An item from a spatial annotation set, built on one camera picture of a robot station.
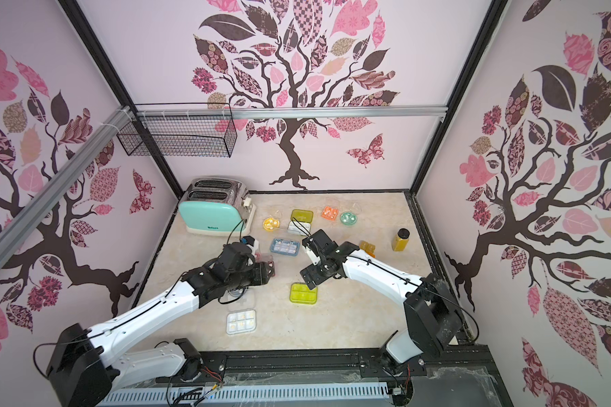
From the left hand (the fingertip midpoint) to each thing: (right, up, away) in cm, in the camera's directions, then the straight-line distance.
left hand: (269, 276), depth 80 cm
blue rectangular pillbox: (+3, +7, +21) cm, 22 cm away
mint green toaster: (-22, +23, +15) cm, 35 cm away
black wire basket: (-26, +52, +15) cm, 61 cm away
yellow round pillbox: (-3, +16, +27) cm, 31 cm away
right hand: (+16, +1, +5) cm, 17 cm away
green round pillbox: (+31, +18, +30) cm, 47 cm away
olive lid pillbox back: (+10, +18, +31) cm, 37 cm away
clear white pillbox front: (-10, -14, +4) cm, 18 cm away
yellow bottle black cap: (+48, +10, +14) cm, 51 cm away
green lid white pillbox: (+10, -8, +8) cm, 15 cm away
